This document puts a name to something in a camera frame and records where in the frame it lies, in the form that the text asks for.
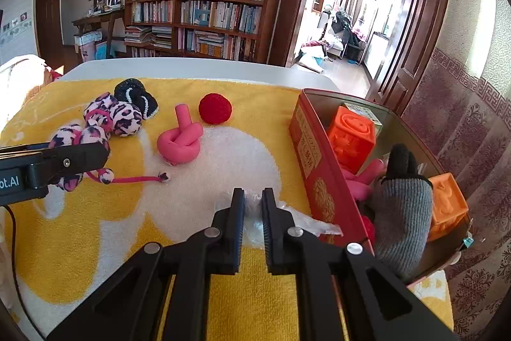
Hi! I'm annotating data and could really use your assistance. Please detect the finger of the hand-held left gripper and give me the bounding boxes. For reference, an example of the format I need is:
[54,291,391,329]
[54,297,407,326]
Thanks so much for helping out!
[40,141,111,188]

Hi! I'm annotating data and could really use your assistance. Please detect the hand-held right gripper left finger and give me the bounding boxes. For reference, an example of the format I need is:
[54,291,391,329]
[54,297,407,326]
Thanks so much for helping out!
[46,187,246,341]

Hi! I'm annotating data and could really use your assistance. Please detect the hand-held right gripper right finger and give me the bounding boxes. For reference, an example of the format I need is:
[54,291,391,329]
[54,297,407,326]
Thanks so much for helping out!
[261,187,460,341]

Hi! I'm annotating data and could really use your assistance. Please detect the clear plastic bag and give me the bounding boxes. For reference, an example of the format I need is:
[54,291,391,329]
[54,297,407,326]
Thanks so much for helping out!
[239,192,344,248]

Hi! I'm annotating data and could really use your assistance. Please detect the pink leopard plush toy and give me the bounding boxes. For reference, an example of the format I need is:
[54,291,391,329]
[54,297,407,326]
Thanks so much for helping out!
[48,92,170,193]

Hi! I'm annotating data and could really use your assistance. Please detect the red tin container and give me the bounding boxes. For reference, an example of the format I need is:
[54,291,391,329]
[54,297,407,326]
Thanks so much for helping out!
[288,87,476,288]

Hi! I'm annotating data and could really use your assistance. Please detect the red crochet ball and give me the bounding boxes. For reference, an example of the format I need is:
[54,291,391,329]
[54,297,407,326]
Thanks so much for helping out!
[361,215,377,256]
[198,93,233,125]

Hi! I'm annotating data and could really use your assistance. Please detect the small embossed orange cube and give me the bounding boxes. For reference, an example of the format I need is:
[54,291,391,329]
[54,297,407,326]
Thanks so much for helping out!
[327,105,378,174]

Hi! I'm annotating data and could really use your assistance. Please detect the grey glove with black fingers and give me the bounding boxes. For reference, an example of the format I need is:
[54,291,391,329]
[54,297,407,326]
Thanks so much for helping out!
[371,143,434,282]

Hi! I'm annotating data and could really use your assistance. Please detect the yellow cardboard box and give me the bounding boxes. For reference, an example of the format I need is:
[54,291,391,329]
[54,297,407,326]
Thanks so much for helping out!
[343,103,386,138]

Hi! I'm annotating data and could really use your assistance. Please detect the large ribbed orange cube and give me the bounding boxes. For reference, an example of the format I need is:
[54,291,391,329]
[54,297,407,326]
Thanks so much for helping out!
[427,172,469,243]

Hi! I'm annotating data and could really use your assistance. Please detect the black crochet pouch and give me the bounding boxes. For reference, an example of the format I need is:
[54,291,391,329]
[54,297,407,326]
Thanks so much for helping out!
[114,77,161,120]

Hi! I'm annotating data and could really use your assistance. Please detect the yellow and white towel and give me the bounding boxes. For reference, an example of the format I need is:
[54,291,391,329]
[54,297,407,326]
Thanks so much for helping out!
[0,77,454,341]

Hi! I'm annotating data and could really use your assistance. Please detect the pink foam knot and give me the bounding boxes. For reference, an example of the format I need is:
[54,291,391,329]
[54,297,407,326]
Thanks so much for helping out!
[343,159,388,202]
[157,103,203,167]

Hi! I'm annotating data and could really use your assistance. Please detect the pink bin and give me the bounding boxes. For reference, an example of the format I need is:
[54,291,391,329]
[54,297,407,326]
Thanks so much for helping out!
[80,41,97,62]

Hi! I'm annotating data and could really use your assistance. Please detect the wooden desk with hutch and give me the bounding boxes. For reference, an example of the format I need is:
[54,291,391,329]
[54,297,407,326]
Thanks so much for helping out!
[72,0,128,58]

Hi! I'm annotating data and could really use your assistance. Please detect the dark wooden door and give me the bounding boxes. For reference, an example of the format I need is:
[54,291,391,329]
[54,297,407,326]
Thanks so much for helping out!
[36,0,70,66]

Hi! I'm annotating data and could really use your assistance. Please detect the white sliding wardrobe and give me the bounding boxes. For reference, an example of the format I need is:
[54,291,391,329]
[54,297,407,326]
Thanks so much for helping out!
[0,0,38,64]

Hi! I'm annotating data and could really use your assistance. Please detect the white bag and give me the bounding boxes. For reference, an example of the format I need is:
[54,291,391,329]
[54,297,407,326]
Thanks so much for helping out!
[297,53,324,71]

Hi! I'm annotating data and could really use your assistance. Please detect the rows of books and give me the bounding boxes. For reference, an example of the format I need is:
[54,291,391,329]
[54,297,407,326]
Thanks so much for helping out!
[126,0,269,62]

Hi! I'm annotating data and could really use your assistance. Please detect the wooden bookshelf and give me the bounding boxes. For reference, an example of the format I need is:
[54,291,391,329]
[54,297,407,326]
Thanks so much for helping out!
[124,0,286,64]

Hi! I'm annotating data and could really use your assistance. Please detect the rack with clothes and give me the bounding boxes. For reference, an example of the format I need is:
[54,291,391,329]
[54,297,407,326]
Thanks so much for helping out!
[323,1,372,62]

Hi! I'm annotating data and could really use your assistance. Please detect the open panelled wooden door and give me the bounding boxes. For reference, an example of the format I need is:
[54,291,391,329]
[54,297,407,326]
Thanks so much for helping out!
[367,0,454,114]

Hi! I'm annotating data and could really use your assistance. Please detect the black cable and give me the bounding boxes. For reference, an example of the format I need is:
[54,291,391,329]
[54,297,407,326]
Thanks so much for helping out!
[3,205,46,339]

